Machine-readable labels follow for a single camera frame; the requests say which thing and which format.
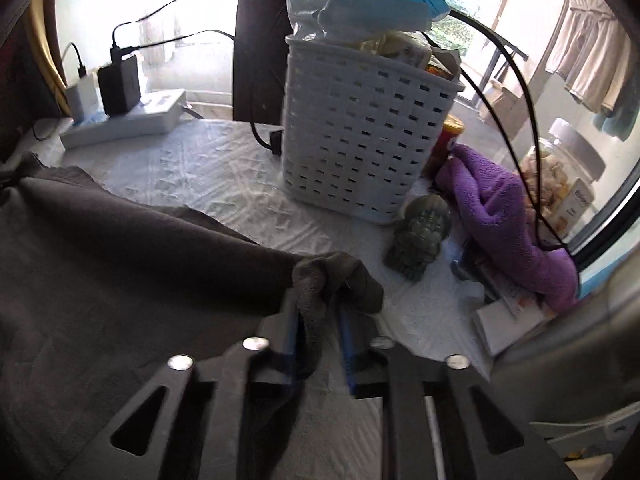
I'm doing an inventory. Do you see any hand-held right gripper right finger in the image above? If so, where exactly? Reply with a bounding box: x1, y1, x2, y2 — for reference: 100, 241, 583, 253
336, 302, 576, 480

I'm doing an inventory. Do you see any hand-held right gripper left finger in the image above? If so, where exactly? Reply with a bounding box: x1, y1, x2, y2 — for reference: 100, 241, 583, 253
55, 287, 307, 480

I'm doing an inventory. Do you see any dark grey t-shirt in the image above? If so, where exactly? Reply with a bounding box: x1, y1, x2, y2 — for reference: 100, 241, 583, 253
0, 152, 386, 480

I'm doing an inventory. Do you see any green figurine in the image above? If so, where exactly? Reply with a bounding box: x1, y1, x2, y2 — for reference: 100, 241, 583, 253
384, 194, 453, 283

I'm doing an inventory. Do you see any small white box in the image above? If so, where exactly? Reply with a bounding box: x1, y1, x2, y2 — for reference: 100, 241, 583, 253
472, 300, 546, 358

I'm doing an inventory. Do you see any purple cloth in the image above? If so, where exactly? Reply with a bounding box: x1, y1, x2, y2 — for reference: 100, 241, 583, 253
434, 143, 581, 313

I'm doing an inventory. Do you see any white plastic basket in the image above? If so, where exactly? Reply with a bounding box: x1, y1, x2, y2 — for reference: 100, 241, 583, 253
280, 34, 466, 225

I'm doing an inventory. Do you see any red can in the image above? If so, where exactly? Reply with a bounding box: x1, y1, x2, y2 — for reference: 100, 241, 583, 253
427, 114, 466, 176

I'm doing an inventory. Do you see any white power strip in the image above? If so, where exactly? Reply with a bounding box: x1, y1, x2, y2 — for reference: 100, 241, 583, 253
59, 88, 188, 150

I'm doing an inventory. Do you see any clear snack jar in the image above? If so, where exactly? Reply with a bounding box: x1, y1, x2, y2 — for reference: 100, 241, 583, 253
517, 117, 608, 236

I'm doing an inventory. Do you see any yellow snack packet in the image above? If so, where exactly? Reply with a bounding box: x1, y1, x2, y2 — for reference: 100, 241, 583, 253
357, 30, 433, 68

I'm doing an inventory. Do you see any blue face mask pack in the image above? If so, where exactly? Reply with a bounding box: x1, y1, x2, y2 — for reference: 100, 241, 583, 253
286, 0, 451, 43

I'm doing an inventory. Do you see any dark hanging garment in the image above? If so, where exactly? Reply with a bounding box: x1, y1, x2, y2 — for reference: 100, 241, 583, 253
592, 95, 640, 141

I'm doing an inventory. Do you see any dark curtain with yellow edge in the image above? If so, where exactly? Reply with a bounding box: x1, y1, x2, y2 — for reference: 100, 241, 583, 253
0, 0, 71, 161

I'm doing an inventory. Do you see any beige hanging shirt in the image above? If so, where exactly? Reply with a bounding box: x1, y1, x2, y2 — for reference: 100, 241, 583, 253
545, 0, 633, 113

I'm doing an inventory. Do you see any black cable with plug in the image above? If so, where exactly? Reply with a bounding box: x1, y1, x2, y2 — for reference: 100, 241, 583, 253
248, 80, 286, 157

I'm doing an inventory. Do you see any black window post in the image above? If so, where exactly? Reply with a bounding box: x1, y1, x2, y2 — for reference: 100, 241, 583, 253
232, 0, 308, 126

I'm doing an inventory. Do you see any white charger black cable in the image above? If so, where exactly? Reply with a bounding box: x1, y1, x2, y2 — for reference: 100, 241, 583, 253
60, 41, 87, 78

